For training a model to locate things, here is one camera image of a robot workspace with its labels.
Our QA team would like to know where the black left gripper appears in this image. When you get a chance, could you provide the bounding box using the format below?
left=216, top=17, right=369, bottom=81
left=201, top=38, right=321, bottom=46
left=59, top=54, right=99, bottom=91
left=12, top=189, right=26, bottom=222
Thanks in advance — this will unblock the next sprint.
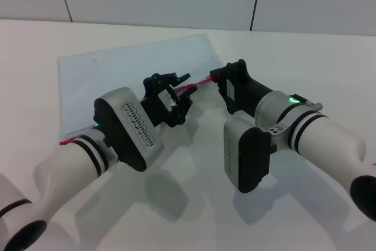
left=140, top=72, right=194, bottom=128

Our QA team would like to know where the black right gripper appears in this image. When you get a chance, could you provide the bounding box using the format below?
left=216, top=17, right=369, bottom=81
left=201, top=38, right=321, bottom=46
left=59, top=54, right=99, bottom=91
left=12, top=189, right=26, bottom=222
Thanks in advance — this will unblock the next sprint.
left=209, top=59, right=271, bottom=115

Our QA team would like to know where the clear document bag red zipper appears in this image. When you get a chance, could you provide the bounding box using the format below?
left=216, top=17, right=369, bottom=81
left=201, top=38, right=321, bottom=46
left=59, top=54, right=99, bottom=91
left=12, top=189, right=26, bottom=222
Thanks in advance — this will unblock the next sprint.
left=57, top=32, right=224, bottom=146

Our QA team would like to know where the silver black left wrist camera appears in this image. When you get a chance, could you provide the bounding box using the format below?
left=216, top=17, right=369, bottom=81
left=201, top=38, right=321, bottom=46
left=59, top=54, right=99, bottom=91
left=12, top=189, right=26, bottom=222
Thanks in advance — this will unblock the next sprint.
left=93, top=86, right=165, bottom=172

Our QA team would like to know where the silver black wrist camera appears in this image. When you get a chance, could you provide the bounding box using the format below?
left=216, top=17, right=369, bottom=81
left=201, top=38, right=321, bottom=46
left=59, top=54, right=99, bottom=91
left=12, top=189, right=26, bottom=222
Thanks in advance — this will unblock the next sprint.
left=223, top=117, right=273, bottom=193
left=93, top=86, right=165, bottom=172

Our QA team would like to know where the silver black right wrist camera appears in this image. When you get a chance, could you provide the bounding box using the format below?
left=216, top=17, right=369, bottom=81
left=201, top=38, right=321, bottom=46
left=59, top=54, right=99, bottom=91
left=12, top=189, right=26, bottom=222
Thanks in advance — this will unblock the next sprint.
left=223, top=117, right=273, bottom=193

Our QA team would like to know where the silver cable plug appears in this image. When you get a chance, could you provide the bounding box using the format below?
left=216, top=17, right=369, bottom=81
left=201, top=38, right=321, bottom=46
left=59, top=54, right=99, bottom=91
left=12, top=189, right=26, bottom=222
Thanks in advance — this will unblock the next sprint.
left=292, top=95, right=323, bottom=111

